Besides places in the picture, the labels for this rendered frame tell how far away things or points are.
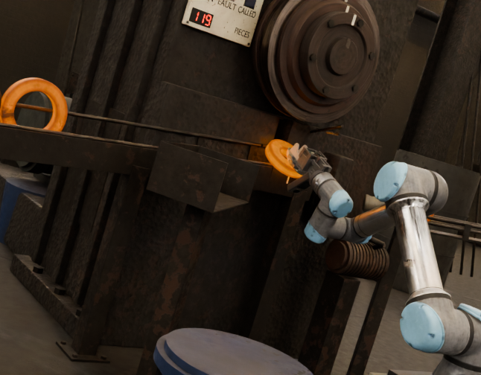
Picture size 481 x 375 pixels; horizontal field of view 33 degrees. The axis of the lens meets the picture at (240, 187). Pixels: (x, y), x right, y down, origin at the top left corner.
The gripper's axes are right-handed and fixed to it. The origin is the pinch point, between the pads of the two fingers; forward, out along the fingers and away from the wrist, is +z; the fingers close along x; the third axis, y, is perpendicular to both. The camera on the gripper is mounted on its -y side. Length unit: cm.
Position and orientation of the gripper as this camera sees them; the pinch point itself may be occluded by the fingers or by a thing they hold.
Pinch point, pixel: (290, 152)
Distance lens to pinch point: 274.6
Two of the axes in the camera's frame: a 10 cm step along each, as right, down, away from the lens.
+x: -8.0, -1.7, -5.8
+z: -4.0, -5.7, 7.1
